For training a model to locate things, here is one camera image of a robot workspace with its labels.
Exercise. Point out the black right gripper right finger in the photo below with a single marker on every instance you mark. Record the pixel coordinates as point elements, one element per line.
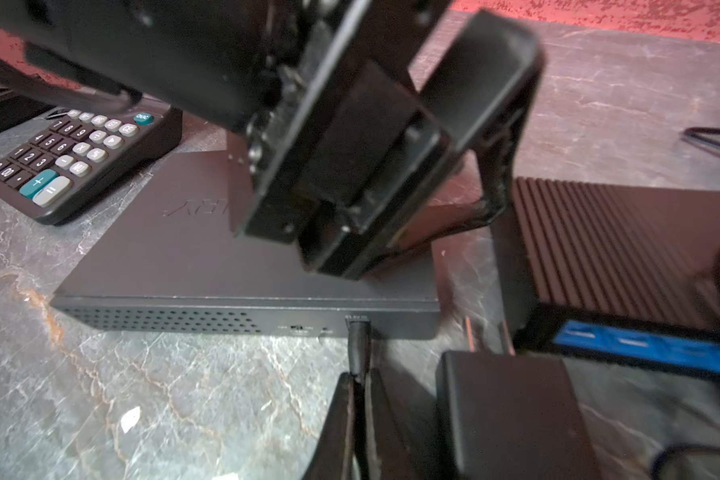
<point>387,456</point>

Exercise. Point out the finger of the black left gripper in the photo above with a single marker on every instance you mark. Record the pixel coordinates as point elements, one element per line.
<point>482,92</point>

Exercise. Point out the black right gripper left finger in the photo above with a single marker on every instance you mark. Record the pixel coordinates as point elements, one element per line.
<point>334,453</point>

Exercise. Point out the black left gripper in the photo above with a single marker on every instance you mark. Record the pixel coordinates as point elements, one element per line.
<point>343,147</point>

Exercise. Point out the black network switch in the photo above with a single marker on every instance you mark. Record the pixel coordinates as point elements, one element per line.
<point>170,263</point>
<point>613,273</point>

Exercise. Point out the black calculator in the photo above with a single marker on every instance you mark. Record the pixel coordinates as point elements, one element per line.
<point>60,170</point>

